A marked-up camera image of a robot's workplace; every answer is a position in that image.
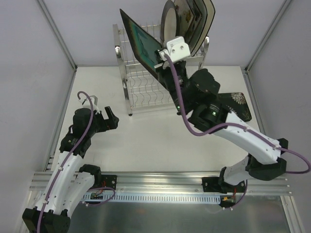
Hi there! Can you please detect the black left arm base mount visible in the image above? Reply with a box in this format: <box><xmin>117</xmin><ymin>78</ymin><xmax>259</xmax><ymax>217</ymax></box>
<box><xmin>99</xmin><ymin>174</ymin><xmax>118</xmax><ymax>190</ymax></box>

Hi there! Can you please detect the white square plate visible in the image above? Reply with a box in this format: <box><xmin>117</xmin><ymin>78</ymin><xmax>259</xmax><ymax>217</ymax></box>
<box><xmin>191</xmin><ymin>0</ymin><xmax>216</xmax><ymax>56</ymax></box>
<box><xmin>189</xmin><ymin>0</ymin><xmax>208</xmax><ymax>54</ymax></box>

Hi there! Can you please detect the stainless steel dish rack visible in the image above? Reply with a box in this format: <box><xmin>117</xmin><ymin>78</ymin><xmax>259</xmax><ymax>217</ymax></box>
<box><xmin>112</xmin><ymin>21</ymin><xmax>210</xmax><ymax>116</ymax></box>

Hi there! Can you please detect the dark floral square plate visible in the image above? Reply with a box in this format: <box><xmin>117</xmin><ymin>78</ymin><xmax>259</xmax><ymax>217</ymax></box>
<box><xmin>219</xmin><ymin>92</ymin><xmax>252</xmax><ymax>122</ymax></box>

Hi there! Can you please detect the black square plate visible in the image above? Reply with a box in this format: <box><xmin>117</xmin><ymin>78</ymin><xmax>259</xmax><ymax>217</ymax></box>
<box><xmin>119</xmin><ymin>8</ymin><xmax>178</xmax><ymax>111</ymax></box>

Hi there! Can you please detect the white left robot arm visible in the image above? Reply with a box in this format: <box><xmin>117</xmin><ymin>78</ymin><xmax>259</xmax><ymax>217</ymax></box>
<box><xmin>22</xmin><ymin>105</ymin><xmax>119</xmax><ymax>233</ymax></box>

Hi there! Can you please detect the round silver-rimmed plate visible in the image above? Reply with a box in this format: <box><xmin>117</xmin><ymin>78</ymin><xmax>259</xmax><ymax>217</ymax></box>
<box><xmin>160</xmin><ymin>0</ymin><xmax>180</xmax><ymax>46</ymax></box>

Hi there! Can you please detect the aluminium rail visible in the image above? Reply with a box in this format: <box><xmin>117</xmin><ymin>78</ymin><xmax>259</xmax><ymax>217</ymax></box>
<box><xmin>29</xmin><ymin>171</ymin><xmax>291</xmax><ymax>196</ymax></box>

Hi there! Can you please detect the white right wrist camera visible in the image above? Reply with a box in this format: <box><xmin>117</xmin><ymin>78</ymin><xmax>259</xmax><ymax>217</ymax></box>
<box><xmin>154</xmin><ymin>36</ymin><xmax>191</xmax><ymax>70</ymax></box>

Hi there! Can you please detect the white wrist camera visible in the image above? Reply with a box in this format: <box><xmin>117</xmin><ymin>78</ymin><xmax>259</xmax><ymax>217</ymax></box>
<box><xmin>79</xmin><ymin>95</ymin><xmax>100</xmax><ymax>114</ymax></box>
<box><xmin>154</xmin><ymin>36</ymin><xmax>191</xmax><ymax>70</ymax></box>

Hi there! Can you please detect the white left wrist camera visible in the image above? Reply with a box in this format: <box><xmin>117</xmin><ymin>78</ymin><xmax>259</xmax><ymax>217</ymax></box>
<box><xmin>79</xmin><ymin>95</ymin><xmax>100</xmax><ymax>114</ymax></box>

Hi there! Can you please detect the white slotted cable duct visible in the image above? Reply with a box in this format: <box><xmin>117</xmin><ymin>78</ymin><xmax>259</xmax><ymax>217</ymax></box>
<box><xmin>80</xmin><ymin>193</ymin><xmax>222</xmax><ymax>204</ymax></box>

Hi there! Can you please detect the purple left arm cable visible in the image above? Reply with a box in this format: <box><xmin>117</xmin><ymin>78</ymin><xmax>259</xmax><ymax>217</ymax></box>
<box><xmin>37</xmin><ymin>91</ymin><xmax>116</xmax><ymax>233</ymax></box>

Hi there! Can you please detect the colourful flower plate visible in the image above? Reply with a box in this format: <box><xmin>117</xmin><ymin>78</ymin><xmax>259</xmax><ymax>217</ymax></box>
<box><xmin>186</xmin><ymin>0</ymin><xmax>202</xmax><ymax>44</ymax></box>
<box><xmin>174</xmin><ymin>0</ymin><xmax>198</xmax><ymax>41</ymax></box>

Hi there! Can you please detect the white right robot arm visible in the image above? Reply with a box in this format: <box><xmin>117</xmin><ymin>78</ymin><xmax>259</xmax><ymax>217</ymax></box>
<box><xmin>156</xmin><ymin>61</ymin><xmax>288</xmax><ymax>192</ymax></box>

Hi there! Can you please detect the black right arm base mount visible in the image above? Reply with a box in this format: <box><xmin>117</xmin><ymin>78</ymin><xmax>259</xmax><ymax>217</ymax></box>
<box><xmin>202</xmin><ymin>167</ymin><xmax>246</xmax><ymax>194</ymax></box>

